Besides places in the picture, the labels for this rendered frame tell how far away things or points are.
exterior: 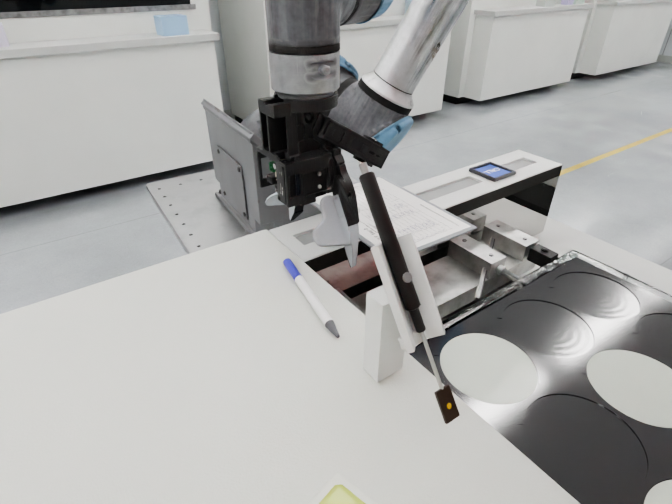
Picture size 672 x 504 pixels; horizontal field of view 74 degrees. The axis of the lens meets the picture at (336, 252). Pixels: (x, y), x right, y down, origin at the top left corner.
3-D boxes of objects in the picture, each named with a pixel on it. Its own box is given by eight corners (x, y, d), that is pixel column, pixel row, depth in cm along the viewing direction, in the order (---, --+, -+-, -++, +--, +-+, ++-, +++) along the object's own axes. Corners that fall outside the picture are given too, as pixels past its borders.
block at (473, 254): (503, 272, 66) (507, 255, 65) (488, 279, 65) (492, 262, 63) (461, 248, 72) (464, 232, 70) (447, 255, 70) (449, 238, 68)
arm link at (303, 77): (314, 42, 52) (357, 52, 46) (315, 84, 54) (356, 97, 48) (256, 48, 48) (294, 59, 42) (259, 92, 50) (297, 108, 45)
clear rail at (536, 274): (579, 258, 68) (581, 251, 67) (390, 366, 49) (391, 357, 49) (570, 254, 69) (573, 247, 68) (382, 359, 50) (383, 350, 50)
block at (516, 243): (535, 255, 70) (540, 238, 68) (522, 262, 68) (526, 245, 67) (494, 234, 76) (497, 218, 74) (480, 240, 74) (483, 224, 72)
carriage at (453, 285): (534, 268, 72) (538, 253, 70) (353, 367, 54) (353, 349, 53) (493, 247, 78) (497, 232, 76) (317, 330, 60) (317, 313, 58)
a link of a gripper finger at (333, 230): (320, 279, 53) (294, 206, 53) (360, 263, 56) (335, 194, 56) (332, 277, 51) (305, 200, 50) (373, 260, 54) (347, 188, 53)
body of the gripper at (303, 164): (259, 191, 56) (249, 92, 50) (316, 175, 60) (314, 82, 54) (289, 214, 51) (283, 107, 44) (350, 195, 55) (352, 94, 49)
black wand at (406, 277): (350, 167, 32) (359, 162, 31) (365, 163, 33) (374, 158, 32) (440, 422, 33) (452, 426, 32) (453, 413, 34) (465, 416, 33)
